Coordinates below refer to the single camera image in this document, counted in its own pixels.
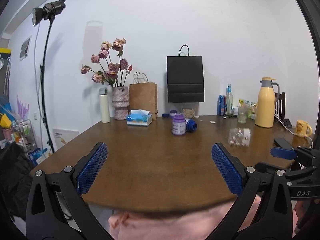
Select clear plastic bottle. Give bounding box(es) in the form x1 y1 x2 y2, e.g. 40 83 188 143
228 127 252 147

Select blue supplement bottle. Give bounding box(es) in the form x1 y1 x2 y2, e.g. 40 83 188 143
185 119 197 133

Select purple supplement bottle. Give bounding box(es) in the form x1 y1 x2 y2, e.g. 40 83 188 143
172 113 186 135

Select black phone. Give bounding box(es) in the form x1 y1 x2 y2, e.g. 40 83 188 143
274 138 292 150

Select yellow mug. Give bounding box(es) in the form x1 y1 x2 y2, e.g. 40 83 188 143
295 120 312 137

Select dark wooden chair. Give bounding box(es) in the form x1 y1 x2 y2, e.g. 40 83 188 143
275 92 286 121

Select pink clothing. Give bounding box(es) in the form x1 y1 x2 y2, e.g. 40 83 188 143
107 195 311 240

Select snack packets pile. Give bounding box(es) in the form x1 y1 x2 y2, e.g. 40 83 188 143
239 99 258 120

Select clear drinking glass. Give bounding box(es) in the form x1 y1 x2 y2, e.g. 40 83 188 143
238 106 249 124

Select yellow thermal jug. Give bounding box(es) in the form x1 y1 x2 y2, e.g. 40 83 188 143
255 76 280 128

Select blue drink can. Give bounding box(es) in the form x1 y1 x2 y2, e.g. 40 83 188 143
217 95 226 116

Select clear glass bottle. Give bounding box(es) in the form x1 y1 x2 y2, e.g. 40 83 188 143
226 83 233 115

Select white cardboard box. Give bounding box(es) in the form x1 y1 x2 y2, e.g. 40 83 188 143
53 128 80 150

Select clear jar of grains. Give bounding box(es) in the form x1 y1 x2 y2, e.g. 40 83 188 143
181 102 196 119

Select purple white bottle cap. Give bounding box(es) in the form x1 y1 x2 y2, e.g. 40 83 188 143
170 110 177 118

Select blue bottle cap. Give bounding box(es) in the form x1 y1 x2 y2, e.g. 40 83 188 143
162 113 170 118

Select black paper bag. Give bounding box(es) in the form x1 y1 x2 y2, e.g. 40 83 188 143
167 51 204 103

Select cream thermos bottle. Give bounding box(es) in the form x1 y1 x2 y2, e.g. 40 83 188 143
99 87 110 123

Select blue tissue box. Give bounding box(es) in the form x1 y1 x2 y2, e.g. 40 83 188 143
126 109 152 127

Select brown paper bag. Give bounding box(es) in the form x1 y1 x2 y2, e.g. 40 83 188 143
129 72 158 121

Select pink speckled vase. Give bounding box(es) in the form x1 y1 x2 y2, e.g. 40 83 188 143
112 86 130 120

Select dried pink roses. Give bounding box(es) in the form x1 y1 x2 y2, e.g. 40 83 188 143
80 38 133 88

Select studio light on stand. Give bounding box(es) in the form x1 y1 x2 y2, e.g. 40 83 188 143
31 0 66 153

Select wire storage rack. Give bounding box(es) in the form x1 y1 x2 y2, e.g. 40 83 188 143
12 120 37 157

